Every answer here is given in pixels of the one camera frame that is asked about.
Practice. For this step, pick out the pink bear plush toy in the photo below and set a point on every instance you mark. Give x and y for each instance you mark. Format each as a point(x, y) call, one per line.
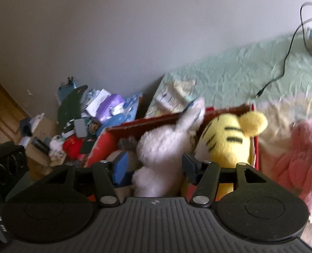
point(293, 169)

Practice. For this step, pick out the cardboard box on floor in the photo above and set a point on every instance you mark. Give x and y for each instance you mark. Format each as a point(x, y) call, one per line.
point(44, 146)

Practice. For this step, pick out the red cardboard box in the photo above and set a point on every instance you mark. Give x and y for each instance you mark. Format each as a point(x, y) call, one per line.
point(108, 140)

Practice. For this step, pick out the pastel patterned bed sheet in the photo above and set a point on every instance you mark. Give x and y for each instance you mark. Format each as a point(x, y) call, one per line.
point(275, 75)

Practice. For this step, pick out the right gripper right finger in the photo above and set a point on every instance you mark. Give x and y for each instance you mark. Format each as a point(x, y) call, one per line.
point(202, 181)

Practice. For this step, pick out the yellow tiger plush toy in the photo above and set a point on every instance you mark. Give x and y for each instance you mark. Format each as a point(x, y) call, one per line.
point(228, 139)

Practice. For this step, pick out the purple tissue pack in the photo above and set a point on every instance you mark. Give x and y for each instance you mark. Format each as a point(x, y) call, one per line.
point(105, 109)

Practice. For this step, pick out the black speaker device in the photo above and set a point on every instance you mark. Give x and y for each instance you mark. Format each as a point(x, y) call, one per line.
point(13, 166)

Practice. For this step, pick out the white rabbit plush toy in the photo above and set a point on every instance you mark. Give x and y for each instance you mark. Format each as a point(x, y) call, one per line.
point(160, 151)

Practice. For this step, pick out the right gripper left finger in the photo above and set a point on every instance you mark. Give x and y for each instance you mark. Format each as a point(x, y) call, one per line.
point(105, 193)

